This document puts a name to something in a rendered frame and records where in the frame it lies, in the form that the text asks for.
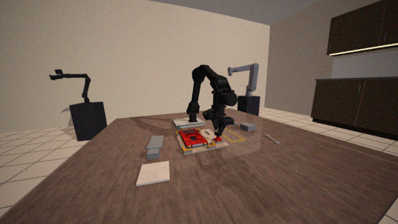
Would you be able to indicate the beige flat square pad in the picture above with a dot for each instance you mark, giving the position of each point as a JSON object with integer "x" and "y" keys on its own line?
{"x": 153, "y": 173}

